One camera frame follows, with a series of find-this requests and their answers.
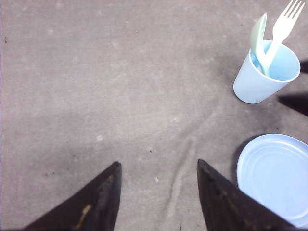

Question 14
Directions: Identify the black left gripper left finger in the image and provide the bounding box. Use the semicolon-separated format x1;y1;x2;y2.
25;162;122;231

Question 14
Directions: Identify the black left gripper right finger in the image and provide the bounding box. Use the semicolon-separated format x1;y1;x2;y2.
197;159;296;231

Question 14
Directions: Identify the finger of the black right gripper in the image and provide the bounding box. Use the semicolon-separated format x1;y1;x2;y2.
278;95;308;116
300;60;308;74

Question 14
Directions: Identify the white plastic fork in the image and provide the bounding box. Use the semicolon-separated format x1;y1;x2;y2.
266;0;305;67

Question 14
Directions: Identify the mint green plastic spoon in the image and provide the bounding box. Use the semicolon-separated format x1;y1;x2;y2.
250;13;270;76

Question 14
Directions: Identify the light blue plastic cup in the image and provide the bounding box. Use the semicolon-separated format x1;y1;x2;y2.
233;44;301;104

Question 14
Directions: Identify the blue plastic plate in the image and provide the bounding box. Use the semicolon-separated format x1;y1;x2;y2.
236;134;308;228

